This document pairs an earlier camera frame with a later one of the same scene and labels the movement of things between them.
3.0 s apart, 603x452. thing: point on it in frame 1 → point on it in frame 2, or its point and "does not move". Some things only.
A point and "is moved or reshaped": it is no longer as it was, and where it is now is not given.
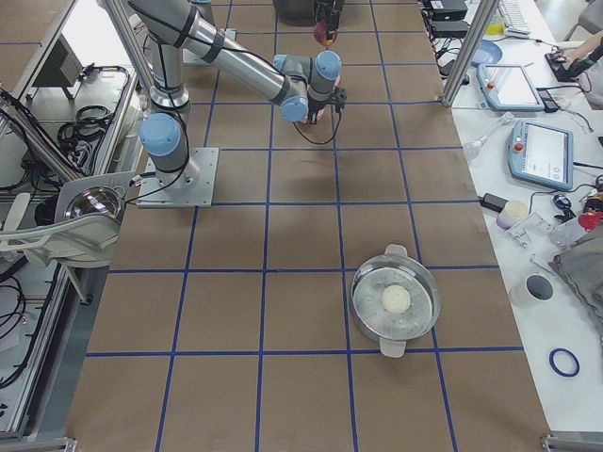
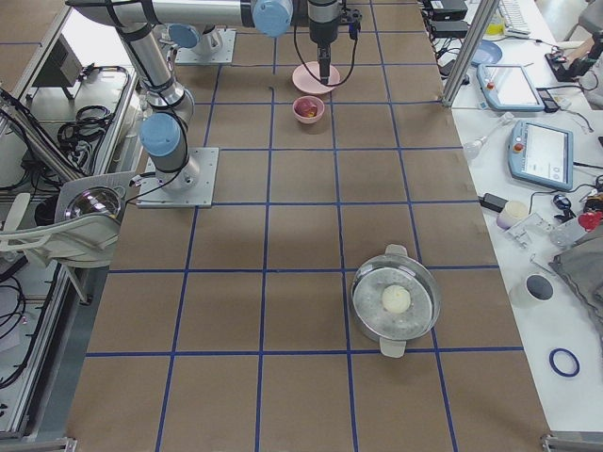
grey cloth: (583, 268) does not move
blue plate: (485, 53) does not move
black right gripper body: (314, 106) → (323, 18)
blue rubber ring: (569, 352) does not move
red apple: (320, 34) is moved or reshaped
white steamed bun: (396, 298) does not move
